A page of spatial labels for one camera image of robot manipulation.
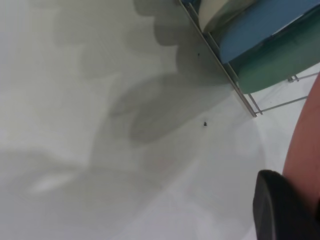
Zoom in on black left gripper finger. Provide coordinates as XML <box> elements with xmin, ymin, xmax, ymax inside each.
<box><xmin>252</xmin><ymin>169</ymin><xmax>320</xmax><ymax>240</ymax></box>

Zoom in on pink round plate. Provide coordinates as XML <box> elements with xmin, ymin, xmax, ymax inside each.
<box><xmin>282</xmin><ymin>71</ymin><xmax>320</xmax><ymax>208</ymax></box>

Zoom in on green round plate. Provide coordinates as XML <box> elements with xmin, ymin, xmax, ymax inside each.
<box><xmin>228</xmin><ymin>7</ymin><xmax>320</xmax><ymax>95</ymax></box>

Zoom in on blue round plate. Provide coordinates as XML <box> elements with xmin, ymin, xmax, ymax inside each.
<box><xmin>218</xmin><ymin>0</ymin><xmax>320</xmax><ymax>63</ymax></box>

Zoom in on beige round plate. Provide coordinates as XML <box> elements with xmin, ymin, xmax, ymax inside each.
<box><xmin>198</xmin><ymin>0</ymin><xmax>242</xmax><ymax>33</ymax></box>

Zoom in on silver wire plate rack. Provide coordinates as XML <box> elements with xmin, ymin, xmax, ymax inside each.
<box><xmin>178</xmin><ymin>0</ymin><xmax>320</xmax><ymax>118</ymax></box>

